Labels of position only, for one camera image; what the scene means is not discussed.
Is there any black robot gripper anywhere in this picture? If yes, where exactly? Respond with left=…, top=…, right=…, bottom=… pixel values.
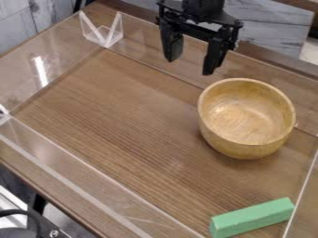
left=156, top=0, right=243, bottom=75

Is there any green rectangular block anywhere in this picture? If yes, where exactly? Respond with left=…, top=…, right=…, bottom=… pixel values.
left=209, top=197, right=294, bottom=238

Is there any brown wooden bowl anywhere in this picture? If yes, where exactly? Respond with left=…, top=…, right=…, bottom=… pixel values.
left=197, top=78, right=295, bottom=160

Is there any black table leg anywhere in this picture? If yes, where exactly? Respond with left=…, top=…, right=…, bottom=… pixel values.
left=28, top=193, right=46, bottom=215

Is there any black cable under table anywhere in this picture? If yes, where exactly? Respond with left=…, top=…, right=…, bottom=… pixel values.
left=0, top=208, right=44, bottom=238

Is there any black metal base bracket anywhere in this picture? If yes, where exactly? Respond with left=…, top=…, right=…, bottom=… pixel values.
left=40, top=217, right=72, bottom=238

